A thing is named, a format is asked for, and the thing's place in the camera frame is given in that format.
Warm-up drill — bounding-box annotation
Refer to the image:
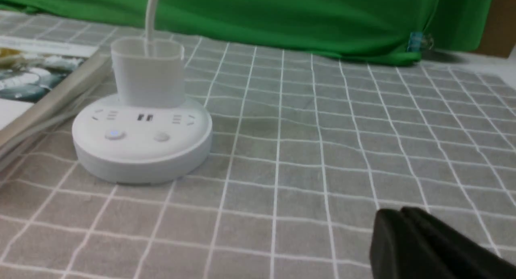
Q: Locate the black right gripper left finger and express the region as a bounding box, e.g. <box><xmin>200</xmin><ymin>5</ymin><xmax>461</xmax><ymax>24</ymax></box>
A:
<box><xmin>369</xmin><ymin>209</ymin><xmax>455</xmax><ymax>279</ymax></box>

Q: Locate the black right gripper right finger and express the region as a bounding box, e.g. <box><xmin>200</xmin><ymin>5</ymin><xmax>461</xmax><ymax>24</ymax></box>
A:
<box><xmin>401</xmin><ymin>207</ymin><xmax>516</xmax><ymax>279</ymax></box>

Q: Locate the white desk lamp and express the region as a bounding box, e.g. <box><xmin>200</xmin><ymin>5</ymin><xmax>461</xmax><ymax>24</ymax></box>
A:
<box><xmin>72</xmin><ymin>0</ymin><xmax>212</xmax><ymax>185</ymax></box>

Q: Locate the grey checkered tablecloth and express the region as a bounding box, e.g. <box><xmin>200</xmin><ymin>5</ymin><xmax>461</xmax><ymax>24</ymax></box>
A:
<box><xmin>1</xmin><ymin>31</ymin><xmax>515</xmax><ymax>279</ymax></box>

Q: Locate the green backdrop cloth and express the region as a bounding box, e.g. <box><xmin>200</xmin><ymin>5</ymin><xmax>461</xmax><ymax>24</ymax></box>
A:
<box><xmin>0</xmin><ymin>0</ymin><xmax>495</xmax><ymax>67</ymax></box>

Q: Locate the middle white book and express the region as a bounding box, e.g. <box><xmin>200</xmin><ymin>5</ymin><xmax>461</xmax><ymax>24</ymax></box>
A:
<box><xmin>1</xmin><ymin>64</ymin><xmax>112</xmax><ymax>159</ymax></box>

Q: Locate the top book self-driving cover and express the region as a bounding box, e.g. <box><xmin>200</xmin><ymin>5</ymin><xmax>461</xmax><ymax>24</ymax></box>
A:
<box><xmin>0</xmin><ymin>36</ymin><xmax>111</xmax><ymax>130</ymax></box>

